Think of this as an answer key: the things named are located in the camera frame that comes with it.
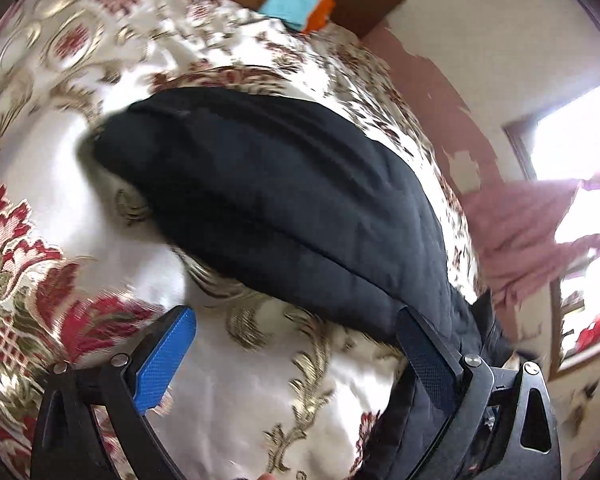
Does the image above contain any pink curtain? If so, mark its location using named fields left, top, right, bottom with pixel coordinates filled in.
left=462, top=170, right=600, bottom=333

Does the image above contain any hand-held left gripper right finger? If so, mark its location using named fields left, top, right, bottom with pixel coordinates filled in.
left=395, top=306, right=562, bottom=480

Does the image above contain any floral cream and red bedspread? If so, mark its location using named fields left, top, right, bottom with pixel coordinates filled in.
left=0, top=0, right=486, bottom=480

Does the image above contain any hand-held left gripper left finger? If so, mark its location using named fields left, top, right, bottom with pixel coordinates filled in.
left=30, top=305, right=198, bottom=480

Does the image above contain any wooden framed window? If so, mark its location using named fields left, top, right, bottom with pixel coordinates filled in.
left=502, top=77, right=600, bottom=378

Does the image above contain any black padded jacket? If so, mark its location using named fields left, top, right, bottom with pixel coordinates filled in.
left=92, top=89, right=523, bottom=480

